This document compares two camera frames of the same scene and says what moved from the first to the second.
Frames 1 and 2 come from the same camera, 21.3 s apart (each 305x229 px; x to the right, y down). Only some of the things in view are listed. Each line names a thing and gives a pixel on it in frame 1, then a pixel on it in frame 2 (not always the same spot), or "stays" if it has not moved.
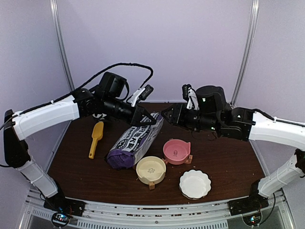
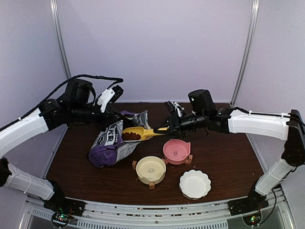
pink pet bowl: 176,151 stays
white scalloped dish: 194,184 stays
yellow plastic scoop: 97,134 → 135,133
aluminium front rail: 106,215 stays
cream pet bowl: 151,169 stays
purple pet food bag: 130,145 → 108,148
